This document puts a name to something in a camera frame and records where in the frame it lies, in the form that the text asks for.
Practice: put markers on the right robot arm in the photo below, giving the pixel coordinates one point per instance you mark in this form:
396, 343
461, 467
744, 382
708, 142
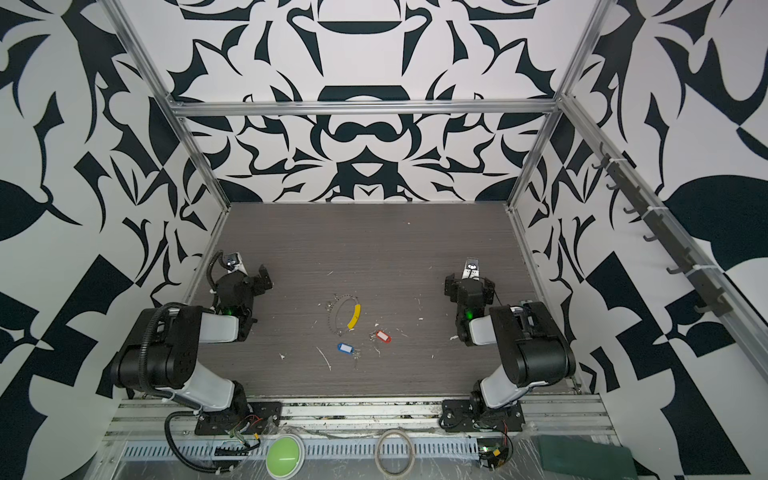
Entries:
533, 351

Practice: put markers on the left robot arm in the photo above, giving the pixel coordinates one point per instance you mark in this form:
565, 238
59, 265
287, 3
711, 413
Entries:
160, 355

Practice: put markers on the white slotted cable duct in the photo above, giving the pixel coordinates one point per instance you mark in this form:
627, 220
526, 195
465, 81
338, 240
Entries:
460, 448

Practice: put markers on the metal keyring with yellow tag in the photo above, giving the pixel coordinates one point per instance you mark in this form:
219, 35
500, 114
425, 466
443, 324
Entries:
343, 314

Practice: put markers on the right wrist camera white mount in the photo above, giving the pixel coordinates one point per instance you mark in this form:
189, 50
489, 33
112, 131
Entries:
471, 269

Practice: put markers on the red key tag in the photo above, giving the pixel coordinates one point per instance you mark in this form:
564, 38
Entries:
383, 336

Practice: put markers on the aluminium frame crossbar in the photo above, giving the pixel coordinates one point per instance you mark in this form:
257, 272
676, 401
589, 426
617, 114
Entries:
186, 109

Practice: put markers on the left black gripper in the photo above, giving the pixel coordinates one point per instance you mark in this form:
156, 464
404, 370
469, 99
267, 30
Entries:
258, 288

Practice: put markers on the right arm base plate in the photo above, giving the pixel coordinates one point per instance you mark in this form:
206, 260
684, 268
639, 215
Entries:
461, 416

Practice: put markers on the aluminium front rail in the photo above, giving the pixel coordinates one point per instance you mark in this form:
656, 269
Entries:
549, 414

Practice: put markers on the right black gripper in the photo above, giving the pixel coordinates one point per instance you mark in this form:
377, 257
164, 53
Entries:
455, 288

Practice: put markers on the black wall hook rack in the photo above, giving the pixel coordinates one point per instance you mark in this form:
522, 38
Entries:
666, 230

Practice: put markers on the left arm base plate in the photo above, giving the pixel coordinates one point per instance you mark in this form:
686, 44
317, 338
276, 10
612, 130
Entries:
257, 418

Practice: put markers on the dark green cloth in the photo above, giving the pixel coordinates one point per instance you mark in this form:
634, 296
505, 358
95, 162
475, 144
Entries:
582, 458

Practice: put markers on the green round button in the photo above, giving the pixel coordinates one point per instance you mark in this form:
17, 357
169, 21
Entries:
285, 457

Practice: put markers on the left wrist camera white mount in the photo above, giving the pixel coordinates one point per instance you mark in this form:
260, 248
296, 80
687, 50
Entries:
233, 262

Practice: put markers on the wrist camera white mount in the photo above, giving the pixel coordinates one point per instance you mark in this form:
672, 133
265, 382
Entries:
471, 269
233, 262

